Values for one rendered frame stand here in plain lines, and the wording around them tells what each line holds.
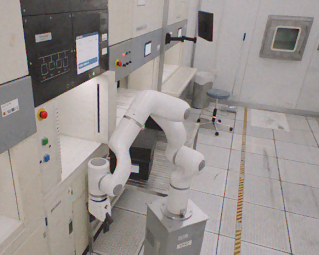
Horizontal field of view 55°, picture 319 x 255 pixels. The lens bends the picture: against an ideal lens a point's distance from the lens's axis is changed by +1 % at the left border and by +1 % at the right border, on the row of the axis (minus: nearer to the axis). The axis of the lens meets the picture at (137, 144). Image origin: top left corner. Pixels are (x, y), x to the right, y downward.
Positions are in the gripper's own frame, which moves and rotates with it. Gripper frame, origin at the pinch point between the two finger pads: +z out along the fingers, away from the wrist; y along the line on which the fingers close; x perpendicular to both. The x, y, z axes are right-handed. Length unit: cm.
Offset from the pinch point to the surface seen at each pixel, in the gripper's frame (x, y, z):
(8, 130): 16, 40, -36
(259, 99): -500, 126, 83
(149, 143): -76, 37, 0
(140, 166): -67, 37, 14
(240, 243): -146, -15, 101
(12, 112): 12, 42, -43
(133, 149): -64, 41, 1
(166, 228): -43, -6, 25
